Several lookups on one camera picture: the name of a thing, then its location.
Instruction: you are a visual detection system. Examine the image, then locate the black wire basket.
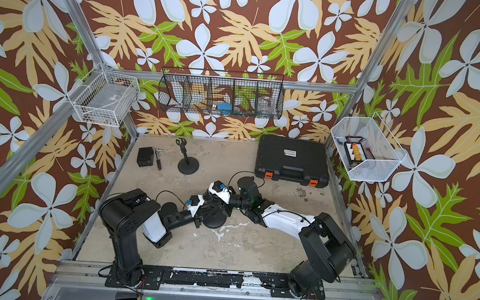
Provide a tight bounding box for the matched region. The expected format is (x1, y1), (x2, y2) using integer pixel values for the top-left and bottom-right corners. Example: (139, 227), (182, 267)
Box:
(156, 69), (285, 118)

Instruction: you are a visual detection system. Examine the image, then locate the blue object in basket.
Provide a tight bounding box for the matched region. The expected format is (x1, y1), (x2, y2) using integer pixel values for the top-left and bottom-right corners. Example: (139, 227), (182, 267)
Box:
(217, 102), (232, 113)

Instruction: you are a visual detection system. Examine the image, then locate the black round stand base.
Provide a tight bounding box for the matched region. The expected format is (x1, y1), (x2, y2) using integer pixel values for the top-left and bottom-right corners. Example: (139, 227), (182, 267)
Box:
(177, 156), (199, 175)

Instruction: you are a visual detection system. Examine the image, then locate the white mesh basket right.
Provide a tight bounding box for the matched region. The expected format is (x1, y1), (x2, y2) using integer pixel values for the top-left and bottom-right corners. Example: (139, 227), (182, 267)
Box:
(331, 114), (407, 183)

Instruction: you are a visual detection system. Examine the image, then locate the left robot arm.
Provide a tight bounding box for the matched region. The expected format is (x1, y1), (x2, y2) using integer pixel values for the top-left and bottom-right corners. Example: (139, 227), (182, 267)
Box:
(98, 189), (226, 290)

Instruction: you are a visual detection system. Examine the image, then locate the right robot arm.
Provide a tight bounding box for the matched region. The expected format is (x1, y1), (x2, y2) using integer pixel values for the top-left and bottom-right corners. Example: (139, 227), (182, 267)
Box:
(208, 176), (356, 297)

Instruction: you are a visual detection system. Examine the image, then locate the black microphone stand pole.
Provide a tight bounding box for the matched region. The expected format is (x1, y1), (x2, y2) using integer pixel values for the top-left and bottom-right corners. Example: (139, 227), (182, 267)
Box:
(175, 138), (189, 164)

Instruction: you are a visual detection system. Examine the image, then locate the screw bit box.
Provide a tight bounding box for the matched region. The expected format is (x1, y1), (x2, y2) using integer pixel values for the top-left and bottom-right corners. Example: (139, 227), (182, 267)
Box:
(343, 136), (375, 165)

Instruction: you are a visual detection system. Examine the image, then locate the small black box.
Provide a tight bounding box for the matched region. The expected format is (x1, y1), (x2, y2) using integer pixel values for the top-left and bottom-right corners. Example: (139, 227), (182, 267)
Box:
(136, 147), (154, 167)

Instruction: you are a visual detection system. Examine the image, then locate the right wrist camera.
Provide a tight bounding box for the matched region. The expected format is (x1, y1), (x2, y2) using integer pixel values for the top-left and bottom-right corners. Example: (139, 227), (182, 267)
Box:
(208, 180), (232, 204)

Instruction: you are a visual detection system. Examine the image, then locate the black plastic tool case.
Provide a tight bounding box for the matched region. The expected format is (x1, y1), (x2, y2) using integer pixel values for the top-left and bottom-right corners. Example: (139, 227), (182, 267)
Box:
(254, 134), (330, 189)

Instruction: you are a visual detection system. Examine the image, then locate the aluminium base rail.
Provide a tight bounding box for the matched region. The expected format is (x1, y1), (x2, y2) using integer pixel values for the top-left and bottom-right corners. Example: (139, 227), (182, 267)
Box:
(41, 261), (381, 300)

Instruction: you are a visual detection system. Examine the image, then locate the white wire basket left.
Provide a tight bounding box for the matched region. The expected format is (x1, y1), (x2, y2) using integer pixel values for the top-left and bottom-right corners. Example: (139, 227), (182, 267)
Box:
(70, 64), (140, 127)

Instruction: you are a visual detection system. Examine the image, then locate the small ratchet screwdriver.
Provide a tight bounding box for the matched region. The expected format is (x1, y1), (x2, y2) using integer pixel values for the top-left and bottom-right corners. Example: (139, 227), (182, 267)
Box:
(154, 148), (163, 171)

